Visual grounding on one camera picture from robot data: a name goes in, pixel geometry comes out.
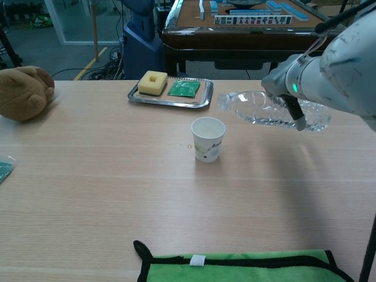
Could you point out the transparent plastic water bottle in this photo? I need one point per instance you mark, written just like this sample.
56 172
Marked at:
255 108

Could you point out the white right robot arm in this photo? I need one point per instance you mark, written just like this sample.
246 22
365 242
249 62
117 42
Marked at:
337 73

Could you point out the white printed paper cup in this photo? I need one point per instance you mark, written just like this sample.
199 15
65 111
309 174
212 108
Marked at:
207 148

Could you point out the brown spiral notebook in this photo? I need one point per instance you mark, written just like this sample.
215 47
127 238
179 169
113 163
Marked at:
182 99

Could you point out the green foil packet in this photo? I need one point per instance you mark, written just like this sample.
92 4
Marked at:
183 89

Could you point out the rectangular metal tray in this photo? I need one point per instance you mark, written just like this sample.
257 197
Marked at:
209 89

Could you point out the yellow sponge with square hole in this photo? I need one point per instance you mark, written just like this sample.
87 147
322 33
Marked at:
145 85

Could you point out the blue machine base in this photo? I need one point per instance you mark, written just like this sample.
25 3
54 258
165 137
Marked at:
141 53

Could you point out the dark wooden mahjong table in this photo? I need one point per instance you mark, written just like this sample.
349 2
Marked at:
235 38

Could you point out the blue-backed mahjong tile row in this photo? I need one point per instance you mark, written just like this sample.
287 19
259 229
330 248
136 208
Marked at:
214 7
296 12
249 12
273 6

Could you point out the face-up mahjong tile row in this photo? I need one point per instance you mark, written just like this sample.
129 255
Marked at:
252 20

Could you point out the green black-edged microfiber cloth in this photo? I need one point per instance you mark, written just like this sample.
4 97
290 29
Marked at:
235 270

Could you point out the wooden pole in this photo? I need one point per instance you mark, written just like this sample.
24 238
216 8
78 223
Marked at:
94 32

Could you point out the dark round mahjong dish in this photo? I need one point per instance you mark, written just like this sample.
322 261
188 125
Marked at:
243 3

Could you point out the brown plush toy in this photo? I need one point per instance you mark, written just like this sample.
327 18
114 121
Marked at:
20 94

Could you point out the green packet at left edge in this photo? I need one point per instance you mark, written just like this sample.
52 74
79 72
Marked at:
4 171

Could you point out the black tripod leg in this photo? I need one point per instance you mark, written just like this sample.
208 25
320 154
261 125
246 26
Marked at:
10 47

